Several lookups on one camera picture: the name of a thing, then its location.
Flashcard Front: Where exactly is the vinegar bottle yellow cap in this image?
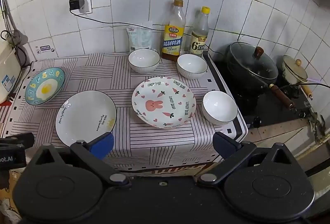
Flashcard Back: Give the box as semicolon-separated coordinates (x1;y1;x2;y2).
189;6;210;57

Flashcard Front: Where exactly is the clear plastic bag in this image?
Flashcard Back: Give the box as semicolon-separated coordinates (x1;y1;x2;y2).
126;21;155;52

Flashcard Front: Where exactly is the cooking wine bottle brown cap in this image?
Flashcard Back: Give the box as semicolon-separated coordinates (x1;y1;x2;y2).
161;0;186;62

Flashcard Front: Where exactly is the striped tablecloth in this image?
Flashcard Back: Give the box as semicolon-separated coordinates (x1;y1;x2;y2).
0;52;249;178

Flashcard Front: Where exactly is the small wall sticker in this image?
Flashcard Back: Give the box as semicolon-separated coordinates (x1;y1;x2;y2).
36;45;56;54

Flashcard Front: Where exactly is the cream pot lid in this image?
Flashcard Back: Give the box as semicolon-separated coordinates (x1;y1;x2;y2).
283;55;308;82

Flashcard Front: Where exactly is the cream enamel pot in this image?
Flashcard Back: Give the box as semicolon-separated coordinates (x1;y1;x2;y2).
282;55;314;101

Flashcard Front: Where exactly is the black pot with glass lid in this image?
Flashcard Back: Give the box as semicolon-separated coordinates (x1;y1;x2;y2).
227;41;296;111

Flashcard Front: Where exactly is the black wall cable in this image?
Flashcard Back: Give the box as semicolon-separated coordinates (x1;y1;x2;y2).
69;8;167;32

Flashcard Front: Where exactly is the white rice cooker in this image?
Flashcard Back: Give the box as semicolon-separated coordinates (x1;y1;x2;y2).
0;30;22;104

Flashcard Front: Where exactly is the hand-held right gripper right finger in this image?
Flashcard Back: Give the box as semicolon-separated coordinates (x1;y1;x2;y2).
197;132;297;187

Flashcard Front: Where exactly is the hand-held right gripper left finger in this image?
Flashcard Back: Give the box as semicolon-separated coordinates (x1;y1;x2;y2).
31;132;131;187

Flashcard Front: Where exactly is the black power adapter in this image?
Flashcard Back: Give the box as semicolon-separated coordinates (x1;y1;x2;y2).
69;0;87;13

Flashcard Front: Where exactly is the black gas stove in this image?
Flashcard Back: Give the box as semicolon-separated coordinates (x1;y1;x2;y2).
206;50;318;127

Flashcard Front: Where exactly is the glass wok lid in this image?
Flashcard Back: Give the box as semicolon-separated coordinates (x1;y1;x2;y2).
229;42;279;80

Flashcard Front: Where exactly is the white wall socket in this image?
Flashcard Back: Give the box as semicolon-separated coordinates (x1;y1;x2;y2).
70;0;93;14

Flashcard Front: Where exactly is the blue egg print plate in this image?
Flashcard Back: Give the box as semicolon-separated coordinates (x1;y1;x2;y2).
25;67;66;106

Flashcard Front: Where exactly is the white bowl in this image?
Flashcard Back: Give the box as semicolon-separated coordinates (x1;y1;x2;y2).
177;54;208;80
201;90;238;126
128;49;161;74

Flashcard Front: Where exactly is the white rabbit print plate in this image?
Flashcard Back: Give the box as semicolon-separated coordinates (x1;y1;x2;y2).
132;76;197;129

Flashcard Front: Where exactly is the black stove cable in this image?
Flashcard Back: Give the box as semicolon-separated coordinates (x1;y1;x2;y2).
268;82;328;89

